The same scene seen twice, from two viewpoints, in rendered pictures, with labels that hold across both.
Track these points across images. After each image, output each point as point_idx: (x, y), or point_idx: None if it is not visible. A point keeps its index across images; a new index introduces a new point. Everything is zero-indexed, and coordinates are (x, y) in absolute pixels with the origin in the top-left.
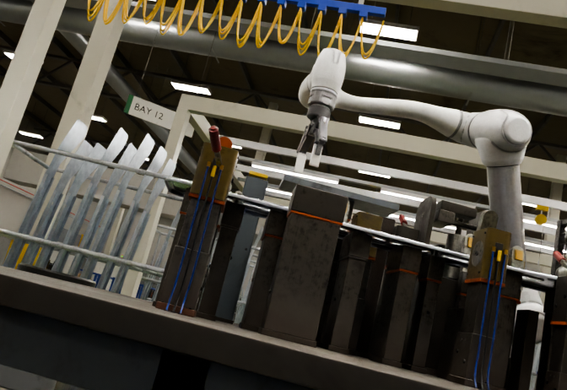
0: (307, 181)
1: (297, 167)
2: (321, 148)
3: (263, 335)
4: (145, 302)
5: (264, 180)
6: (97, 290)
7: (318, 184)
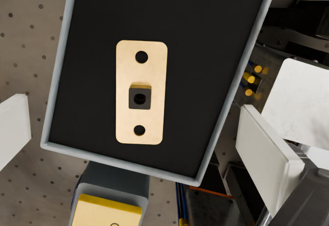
0: (227, 111)
1: (18, 140)
2: (313, 167)
3: None
4: (151, 176)
5: (146, 208)
6: (159, 218)
7: (243, 69)
